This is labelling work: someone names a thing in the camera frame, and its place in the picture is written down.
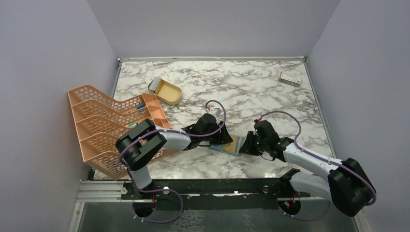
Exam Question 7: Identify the peach plastic file organizer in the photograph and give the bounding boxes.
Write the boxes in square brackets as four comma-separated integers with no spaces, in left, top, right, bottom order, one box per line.
[67,85,171,180]

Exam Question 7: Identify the tan oval card tray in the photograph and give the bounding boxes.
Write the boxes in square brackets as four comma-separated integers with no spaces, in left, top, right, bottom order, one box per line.
[151,79,182,105]

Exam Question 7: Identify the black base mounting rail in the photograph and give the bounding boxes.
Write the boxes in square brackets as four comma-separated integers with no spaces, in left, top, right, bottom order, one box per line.
[120,178,310,211]

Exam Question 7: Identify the silver card stack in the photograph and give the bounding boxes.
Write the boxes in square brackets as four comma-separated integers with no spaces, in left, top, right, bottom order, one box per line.
[148,77,163,94]

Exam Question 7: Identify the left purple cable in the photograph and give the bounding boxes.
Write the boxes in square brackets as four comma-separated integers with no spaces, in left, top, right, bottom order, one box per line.
[119,100,227,224]

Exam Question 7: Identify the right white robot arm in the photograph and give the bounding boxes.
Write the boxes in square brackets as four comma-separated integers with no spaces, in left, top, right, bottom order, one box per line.
[239,120,376,217]

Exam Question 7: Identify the white red small box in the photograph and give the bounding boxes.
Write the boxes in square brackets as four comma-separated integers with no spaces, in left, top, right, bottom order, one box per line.
[279,72,301,87]

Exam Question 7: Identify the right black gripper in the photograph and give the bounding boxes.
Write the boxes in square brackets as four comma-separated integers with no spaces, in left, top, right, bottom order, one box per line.
[239,130,269,156]

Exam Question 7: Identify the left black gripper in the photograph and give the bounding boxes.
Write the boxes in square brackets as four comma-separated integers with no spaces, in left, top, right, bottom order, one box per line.
[200,121,233,145]

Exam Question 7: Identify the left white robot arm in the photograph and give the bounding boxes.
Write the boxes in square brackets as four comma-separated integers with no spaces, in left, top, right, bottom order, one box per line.
[115,113,233,199]

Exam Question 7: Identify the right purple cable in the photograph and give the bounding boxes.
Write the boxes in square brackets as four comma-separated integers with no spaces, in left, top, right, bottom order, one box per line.
[254,111,377,221]

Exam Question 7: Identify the purple cable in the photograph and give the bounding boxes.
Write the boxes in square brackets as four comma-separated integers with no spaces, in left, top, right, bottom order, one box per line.
[254,111,377,221]
[119,100,227,224]

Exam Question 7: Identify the green card holder wallet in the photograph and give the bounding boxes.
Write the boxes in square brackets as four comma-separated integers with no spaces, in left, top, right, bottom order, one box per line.
[208,135,246,157]

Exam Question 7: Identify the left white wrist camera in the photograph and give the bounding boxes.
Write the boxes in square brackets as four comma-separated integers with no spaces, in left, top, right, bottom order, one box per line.
[208,108,223,119]

